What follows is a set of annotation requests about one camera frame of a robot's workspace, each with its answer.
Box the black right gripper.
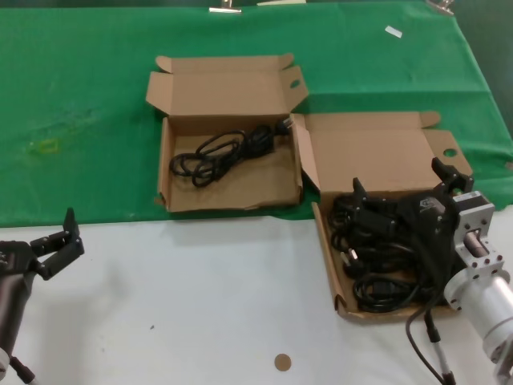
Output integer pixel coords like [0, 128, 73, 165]
[352, 157, 475, 282]

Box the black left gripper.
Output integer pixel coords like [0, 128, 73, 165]
[0, 207, 86, 352]

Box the cardboard box with round hole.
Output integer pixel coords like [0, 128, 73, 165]
[290, 111, 494, 321]

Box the cardboard box with oval hole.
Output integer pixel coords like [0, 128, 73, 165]
[144, 53, 309, 213]

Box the green tablecloth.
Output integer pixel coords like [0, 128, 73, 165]
[0, 1, 513, 225]

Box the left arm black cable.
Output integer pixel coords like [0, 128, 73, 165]
[9, 355, 38, 385]

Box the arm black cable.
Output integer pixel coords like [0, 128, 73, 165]
[405, 280, 458, 385]
[9, 355, 38, 385]

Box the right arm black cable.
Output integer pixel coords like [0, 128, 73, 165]
[405, 280, 458, 385]

